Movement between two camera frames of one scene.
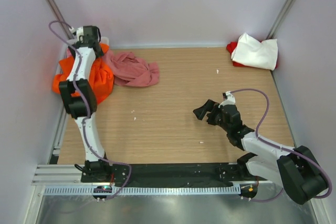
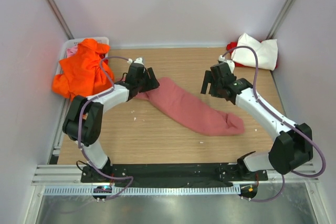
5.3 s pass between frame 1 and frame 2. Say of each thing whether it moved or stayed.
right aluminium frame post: stayed
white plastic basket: stayed
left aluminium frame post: stayed
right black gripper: moved
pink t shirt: moved
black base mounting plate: stayed
